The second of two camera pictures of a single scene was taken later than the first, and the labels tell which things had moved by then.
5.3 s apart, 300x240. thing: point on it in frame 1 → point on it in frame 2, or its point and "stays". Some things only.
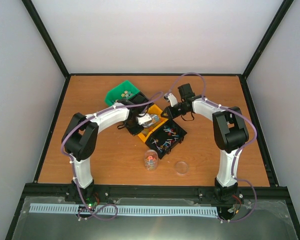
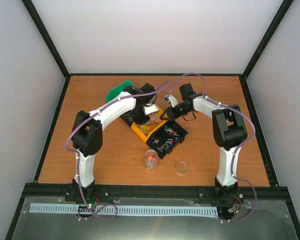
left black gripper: [134, 132] → [141, 121]
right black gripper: [170, 116] stays
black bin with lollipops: [169, 136] stays
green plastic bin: [124, 90] stays
